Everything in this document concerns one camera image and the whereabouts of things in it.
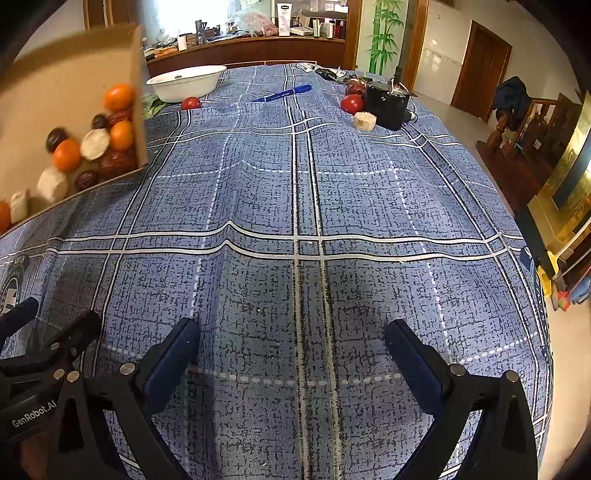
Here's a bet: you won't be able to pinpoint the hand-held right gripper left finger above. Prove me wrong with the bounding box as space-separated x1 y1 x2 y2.
46 318 200 480

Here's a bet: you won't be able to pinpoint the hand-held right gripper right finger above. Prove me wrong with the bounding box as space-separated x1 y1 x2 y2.
384 318 541 480

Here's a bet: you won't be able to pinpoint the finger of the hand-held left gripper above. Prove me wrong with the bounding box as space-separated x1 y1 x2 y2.
0 310 102 384
0 296 40 352

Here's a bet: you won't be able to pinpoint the brown cardboard box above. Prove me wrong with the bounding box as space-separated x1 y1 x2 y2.
0 23 149 236

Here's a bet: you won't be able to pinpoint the colourful plastic toys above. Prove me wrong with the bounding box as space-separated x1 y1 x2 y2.
536 249 591 315

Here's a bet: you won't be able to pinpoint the blue plaid tablecloth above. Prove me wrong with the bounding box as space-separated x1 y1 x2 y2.
0 62 555 480

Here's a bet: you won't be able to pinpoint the leafy green vegetable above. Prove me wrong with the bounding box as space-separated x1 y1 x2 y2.
141 93 171 118

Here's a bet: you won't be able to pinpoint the gold framed picture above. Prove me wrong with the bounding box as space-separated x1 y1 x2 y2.
526 90 591 259

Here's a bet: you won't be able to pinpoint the black box device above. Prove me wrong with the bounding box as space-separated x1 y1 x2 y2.
364 67 419 131

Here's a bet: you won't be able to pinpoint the wooden stair railing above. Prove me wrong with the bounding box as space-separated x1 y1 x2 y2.
475 92 583 185

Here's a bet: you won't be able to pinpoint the white basin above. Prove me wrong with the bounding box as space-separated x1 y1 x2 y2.
146 65 227 103

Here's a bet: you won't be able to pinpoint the dark blue jacket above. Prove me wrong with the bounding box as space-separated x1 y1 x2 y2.
492 76 529 132

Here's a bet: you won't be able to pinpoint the blue marker pen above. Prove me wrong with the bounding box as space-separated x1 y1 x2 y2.
250 84 313 103

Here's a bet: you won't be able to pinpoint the brown wooden door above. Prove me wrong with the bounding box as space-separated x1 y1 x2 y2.
450 21 513 123

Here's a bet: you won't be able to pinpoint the black key bunch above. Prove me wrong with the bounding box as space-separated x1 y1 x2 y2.
314 67 352 83

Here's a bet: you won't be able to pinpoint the wooden counter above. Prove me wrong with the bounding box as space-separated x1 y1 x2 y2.
145 37 347 77

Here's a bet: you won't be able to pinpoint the plastic bag with red contents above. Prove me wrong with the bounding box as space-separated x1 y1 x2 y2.
228 10 278 38

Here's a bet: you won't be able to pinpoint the white lotion tube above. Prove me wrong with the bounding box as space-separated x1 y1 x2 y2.
276 2 293 37

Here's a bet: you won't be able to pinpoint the green bamboo wall decal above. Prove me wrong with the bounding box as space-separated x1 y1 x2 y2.
367 0 407 72

